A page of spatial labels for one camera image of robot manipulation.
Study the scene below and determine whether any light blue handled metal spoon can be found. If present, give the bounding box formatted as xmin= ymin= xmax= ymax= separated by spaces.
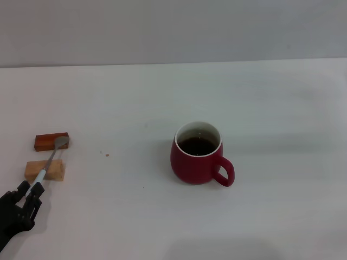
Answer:
xmin=25 ymin=136 xmax=70 ymax=196

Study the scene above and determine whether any red ceramic mug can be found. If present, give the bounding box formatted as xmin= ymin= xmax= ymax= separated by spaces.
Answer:
xmin=170 ymin=121 xmax=235 ymax=187

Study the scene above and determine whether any light wooden block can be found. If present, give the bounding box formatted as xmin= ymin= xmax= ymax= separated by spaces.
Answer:
xmin=24 ymin=159 xmax=66 ymax=183

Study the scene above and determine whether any dark reddish wooden block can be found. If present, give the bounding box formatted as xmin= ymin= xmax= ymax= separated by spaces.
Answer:
xmin=34 ymin=132 xmax=70 ymax=152

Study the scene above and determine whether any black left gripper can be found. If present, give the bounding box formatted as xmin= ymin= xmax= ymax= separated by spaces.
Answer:
xmin=0 ymin=180 xmax=45 ymax=251

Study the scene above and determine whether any dark coffee liquid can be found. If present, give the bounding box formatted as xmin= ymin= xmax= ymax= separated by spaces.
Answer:
xmin=178 ymin=136 xmax=219 ymax=157

